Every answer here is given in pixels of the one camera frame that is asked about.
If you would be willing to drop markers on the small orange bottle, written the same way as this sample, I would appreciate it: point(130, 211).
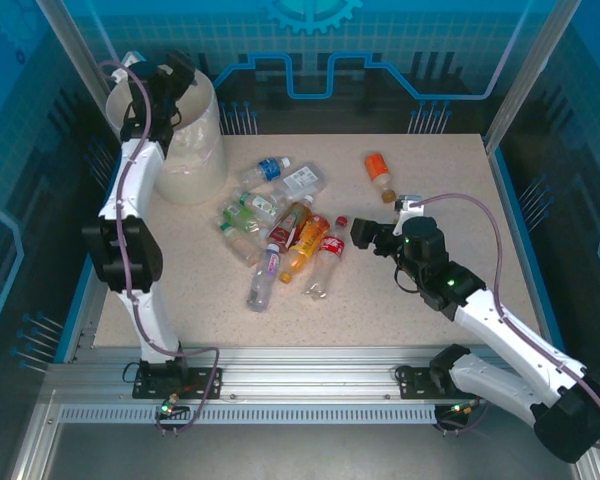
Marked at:
point(376, 167)

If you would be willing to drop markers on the cola bottle red label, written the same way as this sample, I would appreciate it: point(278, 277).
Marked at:
point(330, 247)

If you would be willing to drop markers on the slim clear bottle purple label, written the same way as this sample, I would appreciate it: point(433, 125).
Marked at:
point(267, 270)

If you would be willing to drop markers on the clear wide-cap bottle green label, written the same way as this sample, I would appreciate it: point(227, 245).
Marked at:
point(242, 247)

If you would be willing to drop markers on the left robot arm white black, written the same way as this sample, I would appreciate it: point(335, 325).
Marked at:
point(150, 167)

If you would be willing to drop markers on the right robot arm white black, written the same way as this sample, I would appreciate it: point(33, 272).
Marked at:
point(480, 320)

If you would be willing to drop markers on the white ribbed plastic bin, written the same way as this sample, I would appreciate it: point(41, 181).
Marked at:
point(195, 165)

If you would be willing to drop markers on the blue table edge strip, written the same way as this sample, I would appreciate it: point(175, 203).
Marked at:
point(523, 240)
point(69, 330)

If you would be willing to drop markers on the juice bottle orange label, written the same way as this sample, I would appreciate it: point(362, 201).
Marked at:
point(307, 240)

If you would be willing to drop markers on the tea bottle red label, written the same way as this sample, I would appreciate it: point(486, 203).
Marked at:
point(290, 222)

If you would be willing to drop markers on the square clear bottle white label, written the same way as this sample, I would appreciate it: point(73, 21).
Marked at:
point(302, 177)

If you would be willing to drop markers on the clear bottle blue label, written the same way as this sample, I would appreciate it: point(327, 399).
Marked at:
point(269, 168)

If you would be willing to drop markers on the clear bottle lime picture label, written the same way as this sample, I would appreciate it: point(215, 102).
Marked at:
point(240, 215)

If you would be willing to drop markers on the clear bottle green white label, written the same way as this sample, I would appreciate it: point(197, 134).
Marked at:
point(260, 204)

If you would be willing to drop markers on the green lit power connector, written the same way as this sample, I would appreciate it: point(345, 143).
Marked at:
point(169, 407)
point(457, 409)

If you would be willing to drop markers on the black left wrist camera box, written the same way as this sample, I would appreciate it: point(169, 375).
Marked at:
point(180, 70)

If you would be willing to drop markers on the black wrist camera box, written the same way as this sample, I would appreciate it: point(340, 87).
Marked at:
point(362, 233)
point(180, 70)

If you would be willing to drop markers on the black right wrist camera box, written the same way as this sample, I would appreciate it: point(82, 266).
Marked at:
point(362, 233)

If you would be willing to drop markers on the aluminium enclosure post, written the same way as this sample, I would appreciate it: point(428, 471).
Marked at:
point(527, 75)
point(77, 50)

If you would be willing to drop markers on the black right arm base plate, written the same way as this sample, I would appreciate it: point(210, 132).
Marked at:
point(415, 382)

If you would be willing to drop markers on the aluminium mounting rail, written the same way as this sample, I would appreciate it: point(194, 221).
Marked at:
point(305, 370)

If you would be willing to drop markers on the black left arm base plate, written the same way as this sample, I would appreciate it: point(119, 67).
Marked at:
point(150, 385)

